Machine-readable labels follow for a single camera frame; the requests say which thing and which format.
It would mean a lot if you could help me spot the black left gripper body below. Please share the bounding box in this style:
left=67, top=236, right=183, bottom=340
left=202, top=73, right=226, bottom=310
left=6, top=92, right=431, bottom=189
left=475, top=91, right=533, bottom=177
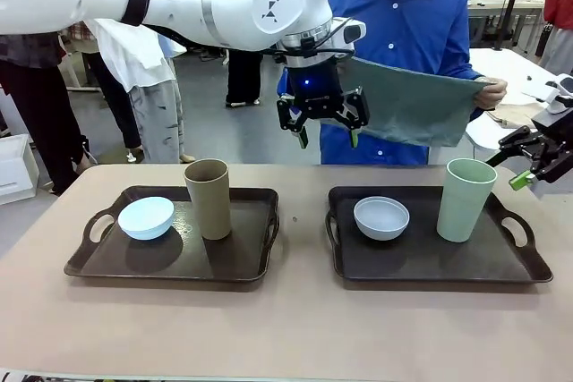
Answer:
left=283, top=51, right=348, bottom=121

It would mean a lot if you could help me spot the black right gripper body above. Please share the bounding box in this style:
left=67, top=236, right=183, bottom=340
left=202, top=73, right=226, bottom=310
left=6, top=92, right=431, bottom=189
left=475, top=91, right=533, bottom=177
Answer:
left=532, top=110, right=573, bottom=183

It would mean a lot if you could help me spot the green cloth mat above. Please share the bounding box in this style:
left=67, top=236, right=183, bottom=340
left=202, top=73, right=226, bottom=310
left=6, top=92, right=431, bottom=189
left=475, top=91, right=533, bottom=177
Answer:
left=338, top=56, right=488, bottom=149

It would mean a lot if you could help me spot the light green tall cup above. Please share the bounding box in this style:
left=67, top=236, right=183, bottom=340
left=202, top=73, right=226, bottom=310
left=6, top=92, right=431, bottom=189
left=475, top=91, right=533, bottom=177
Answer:
left=435, top=157, right=499, bottom=244

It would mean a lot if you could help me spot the grey white bowl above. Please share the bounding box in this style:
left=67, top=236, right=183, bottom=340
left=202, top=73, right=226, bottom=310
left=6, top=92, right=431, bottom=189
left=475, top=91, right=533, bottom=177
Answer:
left=353, top=195, right=411, bottom=242

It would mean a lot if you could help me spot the person's left forearm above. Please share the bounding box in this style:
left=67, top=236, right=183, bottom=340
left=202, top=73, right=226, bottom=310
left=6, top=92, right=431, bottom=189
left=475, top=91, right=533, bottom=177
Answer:
left=458, top=62, right=487, bottom=84

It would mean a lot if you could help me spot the dark brown tray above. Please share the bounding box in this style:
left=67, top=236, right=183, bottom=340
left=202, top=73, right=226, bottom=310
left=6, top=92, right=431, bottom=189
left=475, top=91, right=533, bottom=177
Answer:
left=325, top=184, right=554, bottom=287
left=63, top=184, right=281, bottom=285

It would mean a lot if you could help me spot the person's left hand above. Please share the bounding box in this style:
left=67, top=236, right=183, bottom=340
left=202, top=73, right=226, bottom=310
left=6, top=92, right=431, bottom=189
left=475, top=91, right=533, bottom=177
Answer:
left=473, top=78, right=509, bottom=111

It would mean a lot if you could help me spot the bystander in black trousers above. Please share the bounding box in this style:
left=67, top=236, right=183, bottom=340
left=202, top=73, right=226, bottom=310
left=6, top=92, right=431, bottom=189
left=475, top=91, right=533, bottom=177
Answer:
left=225, top=48, right=264, bottom=109

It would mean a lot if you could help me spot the white side table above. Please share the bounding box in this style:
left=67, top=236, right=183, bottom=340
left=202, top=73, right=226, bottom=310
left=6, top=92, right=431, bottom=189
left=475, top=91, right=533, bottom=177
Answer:
left=464, top=47, right=573, bottom=153

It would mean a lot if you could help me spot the person in blue shirt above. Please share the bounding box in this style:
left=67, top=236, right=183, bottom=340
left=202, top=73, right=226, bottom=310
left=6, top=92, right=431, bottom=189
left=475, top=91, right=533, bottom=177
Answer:
left=276, top=0, right=487, bottom=166

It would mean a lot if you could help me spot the brown tall cup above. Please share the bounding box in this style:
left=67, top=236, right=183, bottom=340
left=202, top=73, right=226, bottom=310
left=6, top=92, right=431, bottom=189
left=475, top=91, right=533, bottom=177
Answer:
left=184, top=157, right=233, bottom=241

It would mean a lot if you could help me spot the bystander in red jacket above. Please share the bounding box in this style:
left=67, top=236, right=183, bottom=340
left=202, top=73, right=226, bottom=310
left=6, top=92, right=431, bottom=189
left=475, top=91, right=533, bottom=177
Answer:
left=534, top=0, right=573, bottom=75

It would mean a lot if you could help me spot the grey background workbench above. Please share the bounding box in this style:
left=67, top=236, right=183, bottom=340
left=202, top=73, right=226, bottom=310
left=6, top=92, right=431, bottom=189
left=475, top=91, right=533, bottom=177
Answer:
left=465, top=0, right=546, bottom=50

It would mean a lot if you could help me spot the bystander in white cardigan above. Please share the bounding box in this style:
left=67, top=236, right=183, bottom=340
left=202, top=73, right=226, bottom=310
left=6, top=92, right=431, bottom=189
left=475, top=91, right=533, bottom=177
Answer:
left=82, top=0, right=197, bottom=165

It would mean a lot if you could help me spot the light blue bowl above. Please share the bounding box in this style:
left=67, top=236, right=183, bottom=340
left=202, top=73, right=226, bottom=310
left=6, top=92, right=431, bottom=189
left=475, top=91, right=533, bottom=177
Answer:
left=116, top=196, right=175, bottom=242

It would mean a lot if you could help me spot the bystander in dark plaid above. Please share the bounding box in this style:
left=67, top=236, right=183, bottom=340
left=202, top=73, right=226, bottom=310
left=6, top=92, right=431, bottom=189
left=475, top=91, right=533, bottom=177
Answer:
left=0, top=30, right=93, bottom=198

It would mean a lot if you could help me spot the white storage box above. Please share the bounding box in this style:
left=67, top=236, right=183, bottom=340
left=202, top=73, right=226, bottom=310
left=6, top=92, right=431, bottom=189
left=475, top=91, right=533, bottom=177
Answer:
left=0, top=132, right=39, bottom=207

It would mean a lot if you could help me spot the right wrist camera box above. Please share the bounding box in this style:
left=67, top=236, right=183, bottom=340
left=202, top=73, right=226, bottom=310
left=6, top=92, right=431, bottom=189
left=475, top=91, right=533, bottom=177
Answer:
left=543, top=74, right=573, bottom=115

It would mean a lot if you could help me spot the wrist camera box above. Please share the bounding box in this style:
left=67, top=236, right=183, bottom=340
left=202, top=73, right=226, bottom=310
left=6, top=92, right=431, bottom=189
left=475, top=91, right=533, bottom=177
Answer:
left=330, top=18, right=367, bottom=48
left=543, top=74, right=573, bottom=115

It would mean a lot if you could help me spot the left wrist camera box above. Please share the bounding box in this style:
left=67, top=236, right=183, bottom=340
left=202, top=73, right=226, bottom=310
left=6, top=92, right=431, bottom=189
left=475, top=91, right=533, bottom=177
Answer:
left=330, top=18, right=367, bottom=48

